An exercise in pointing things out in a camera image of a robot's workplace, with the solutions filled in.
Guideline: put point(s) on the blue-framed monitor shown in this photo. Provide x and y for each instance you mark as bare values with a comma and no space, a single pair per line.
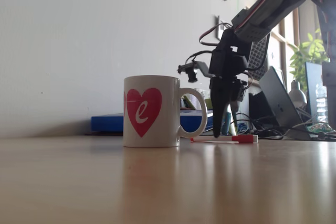
313,85

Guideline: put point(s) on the grey laptop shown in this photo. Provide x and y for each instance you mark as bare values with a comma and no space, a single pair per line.
281,98

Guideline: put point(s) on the blue flat box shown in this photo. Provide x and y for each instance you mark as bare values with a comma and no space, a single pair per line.
107,123

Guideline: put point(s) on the green potted plant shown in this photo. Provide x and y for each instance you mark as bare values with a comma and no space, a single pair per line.
312,51

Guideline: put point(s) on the white desk lamp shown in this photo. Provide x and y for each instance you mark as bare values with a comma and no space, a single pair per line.
298,93

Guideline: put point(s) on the black perforated grid panel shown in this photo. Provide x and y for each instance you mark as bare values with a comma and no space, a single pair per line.
258,56

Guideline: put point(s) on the white mug with red heart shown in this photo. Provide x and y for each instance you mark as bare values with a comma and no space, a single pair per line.
149,134

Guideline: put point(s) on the red and white marker pen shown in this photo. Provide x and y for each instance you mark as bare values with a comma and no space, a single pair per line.
246,138

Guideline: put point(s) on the small black gripper camera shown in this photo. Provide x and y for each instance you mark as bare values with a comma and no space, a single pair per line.
191,70

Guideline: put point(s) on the wooden shelf unit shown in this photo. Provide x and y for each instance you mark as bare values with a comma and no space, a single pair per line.
282,37

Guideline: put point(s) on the green mug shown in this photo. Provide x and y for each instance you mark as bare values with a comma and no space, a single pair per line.
207,103

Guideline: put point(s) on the small white wall frame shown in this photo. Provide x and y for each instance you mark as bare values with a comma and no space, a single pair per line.
218,24

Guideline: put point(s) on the green circuit board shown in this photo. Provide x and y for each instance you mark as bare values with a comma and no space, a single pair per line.
319,127

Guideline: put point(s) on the clear plastic container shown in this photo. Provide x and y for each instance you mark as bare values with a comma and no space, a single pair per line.
203,93

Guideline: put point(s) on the clear water bottle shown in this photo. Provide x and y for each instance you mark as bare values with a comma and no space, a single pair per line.
321,100

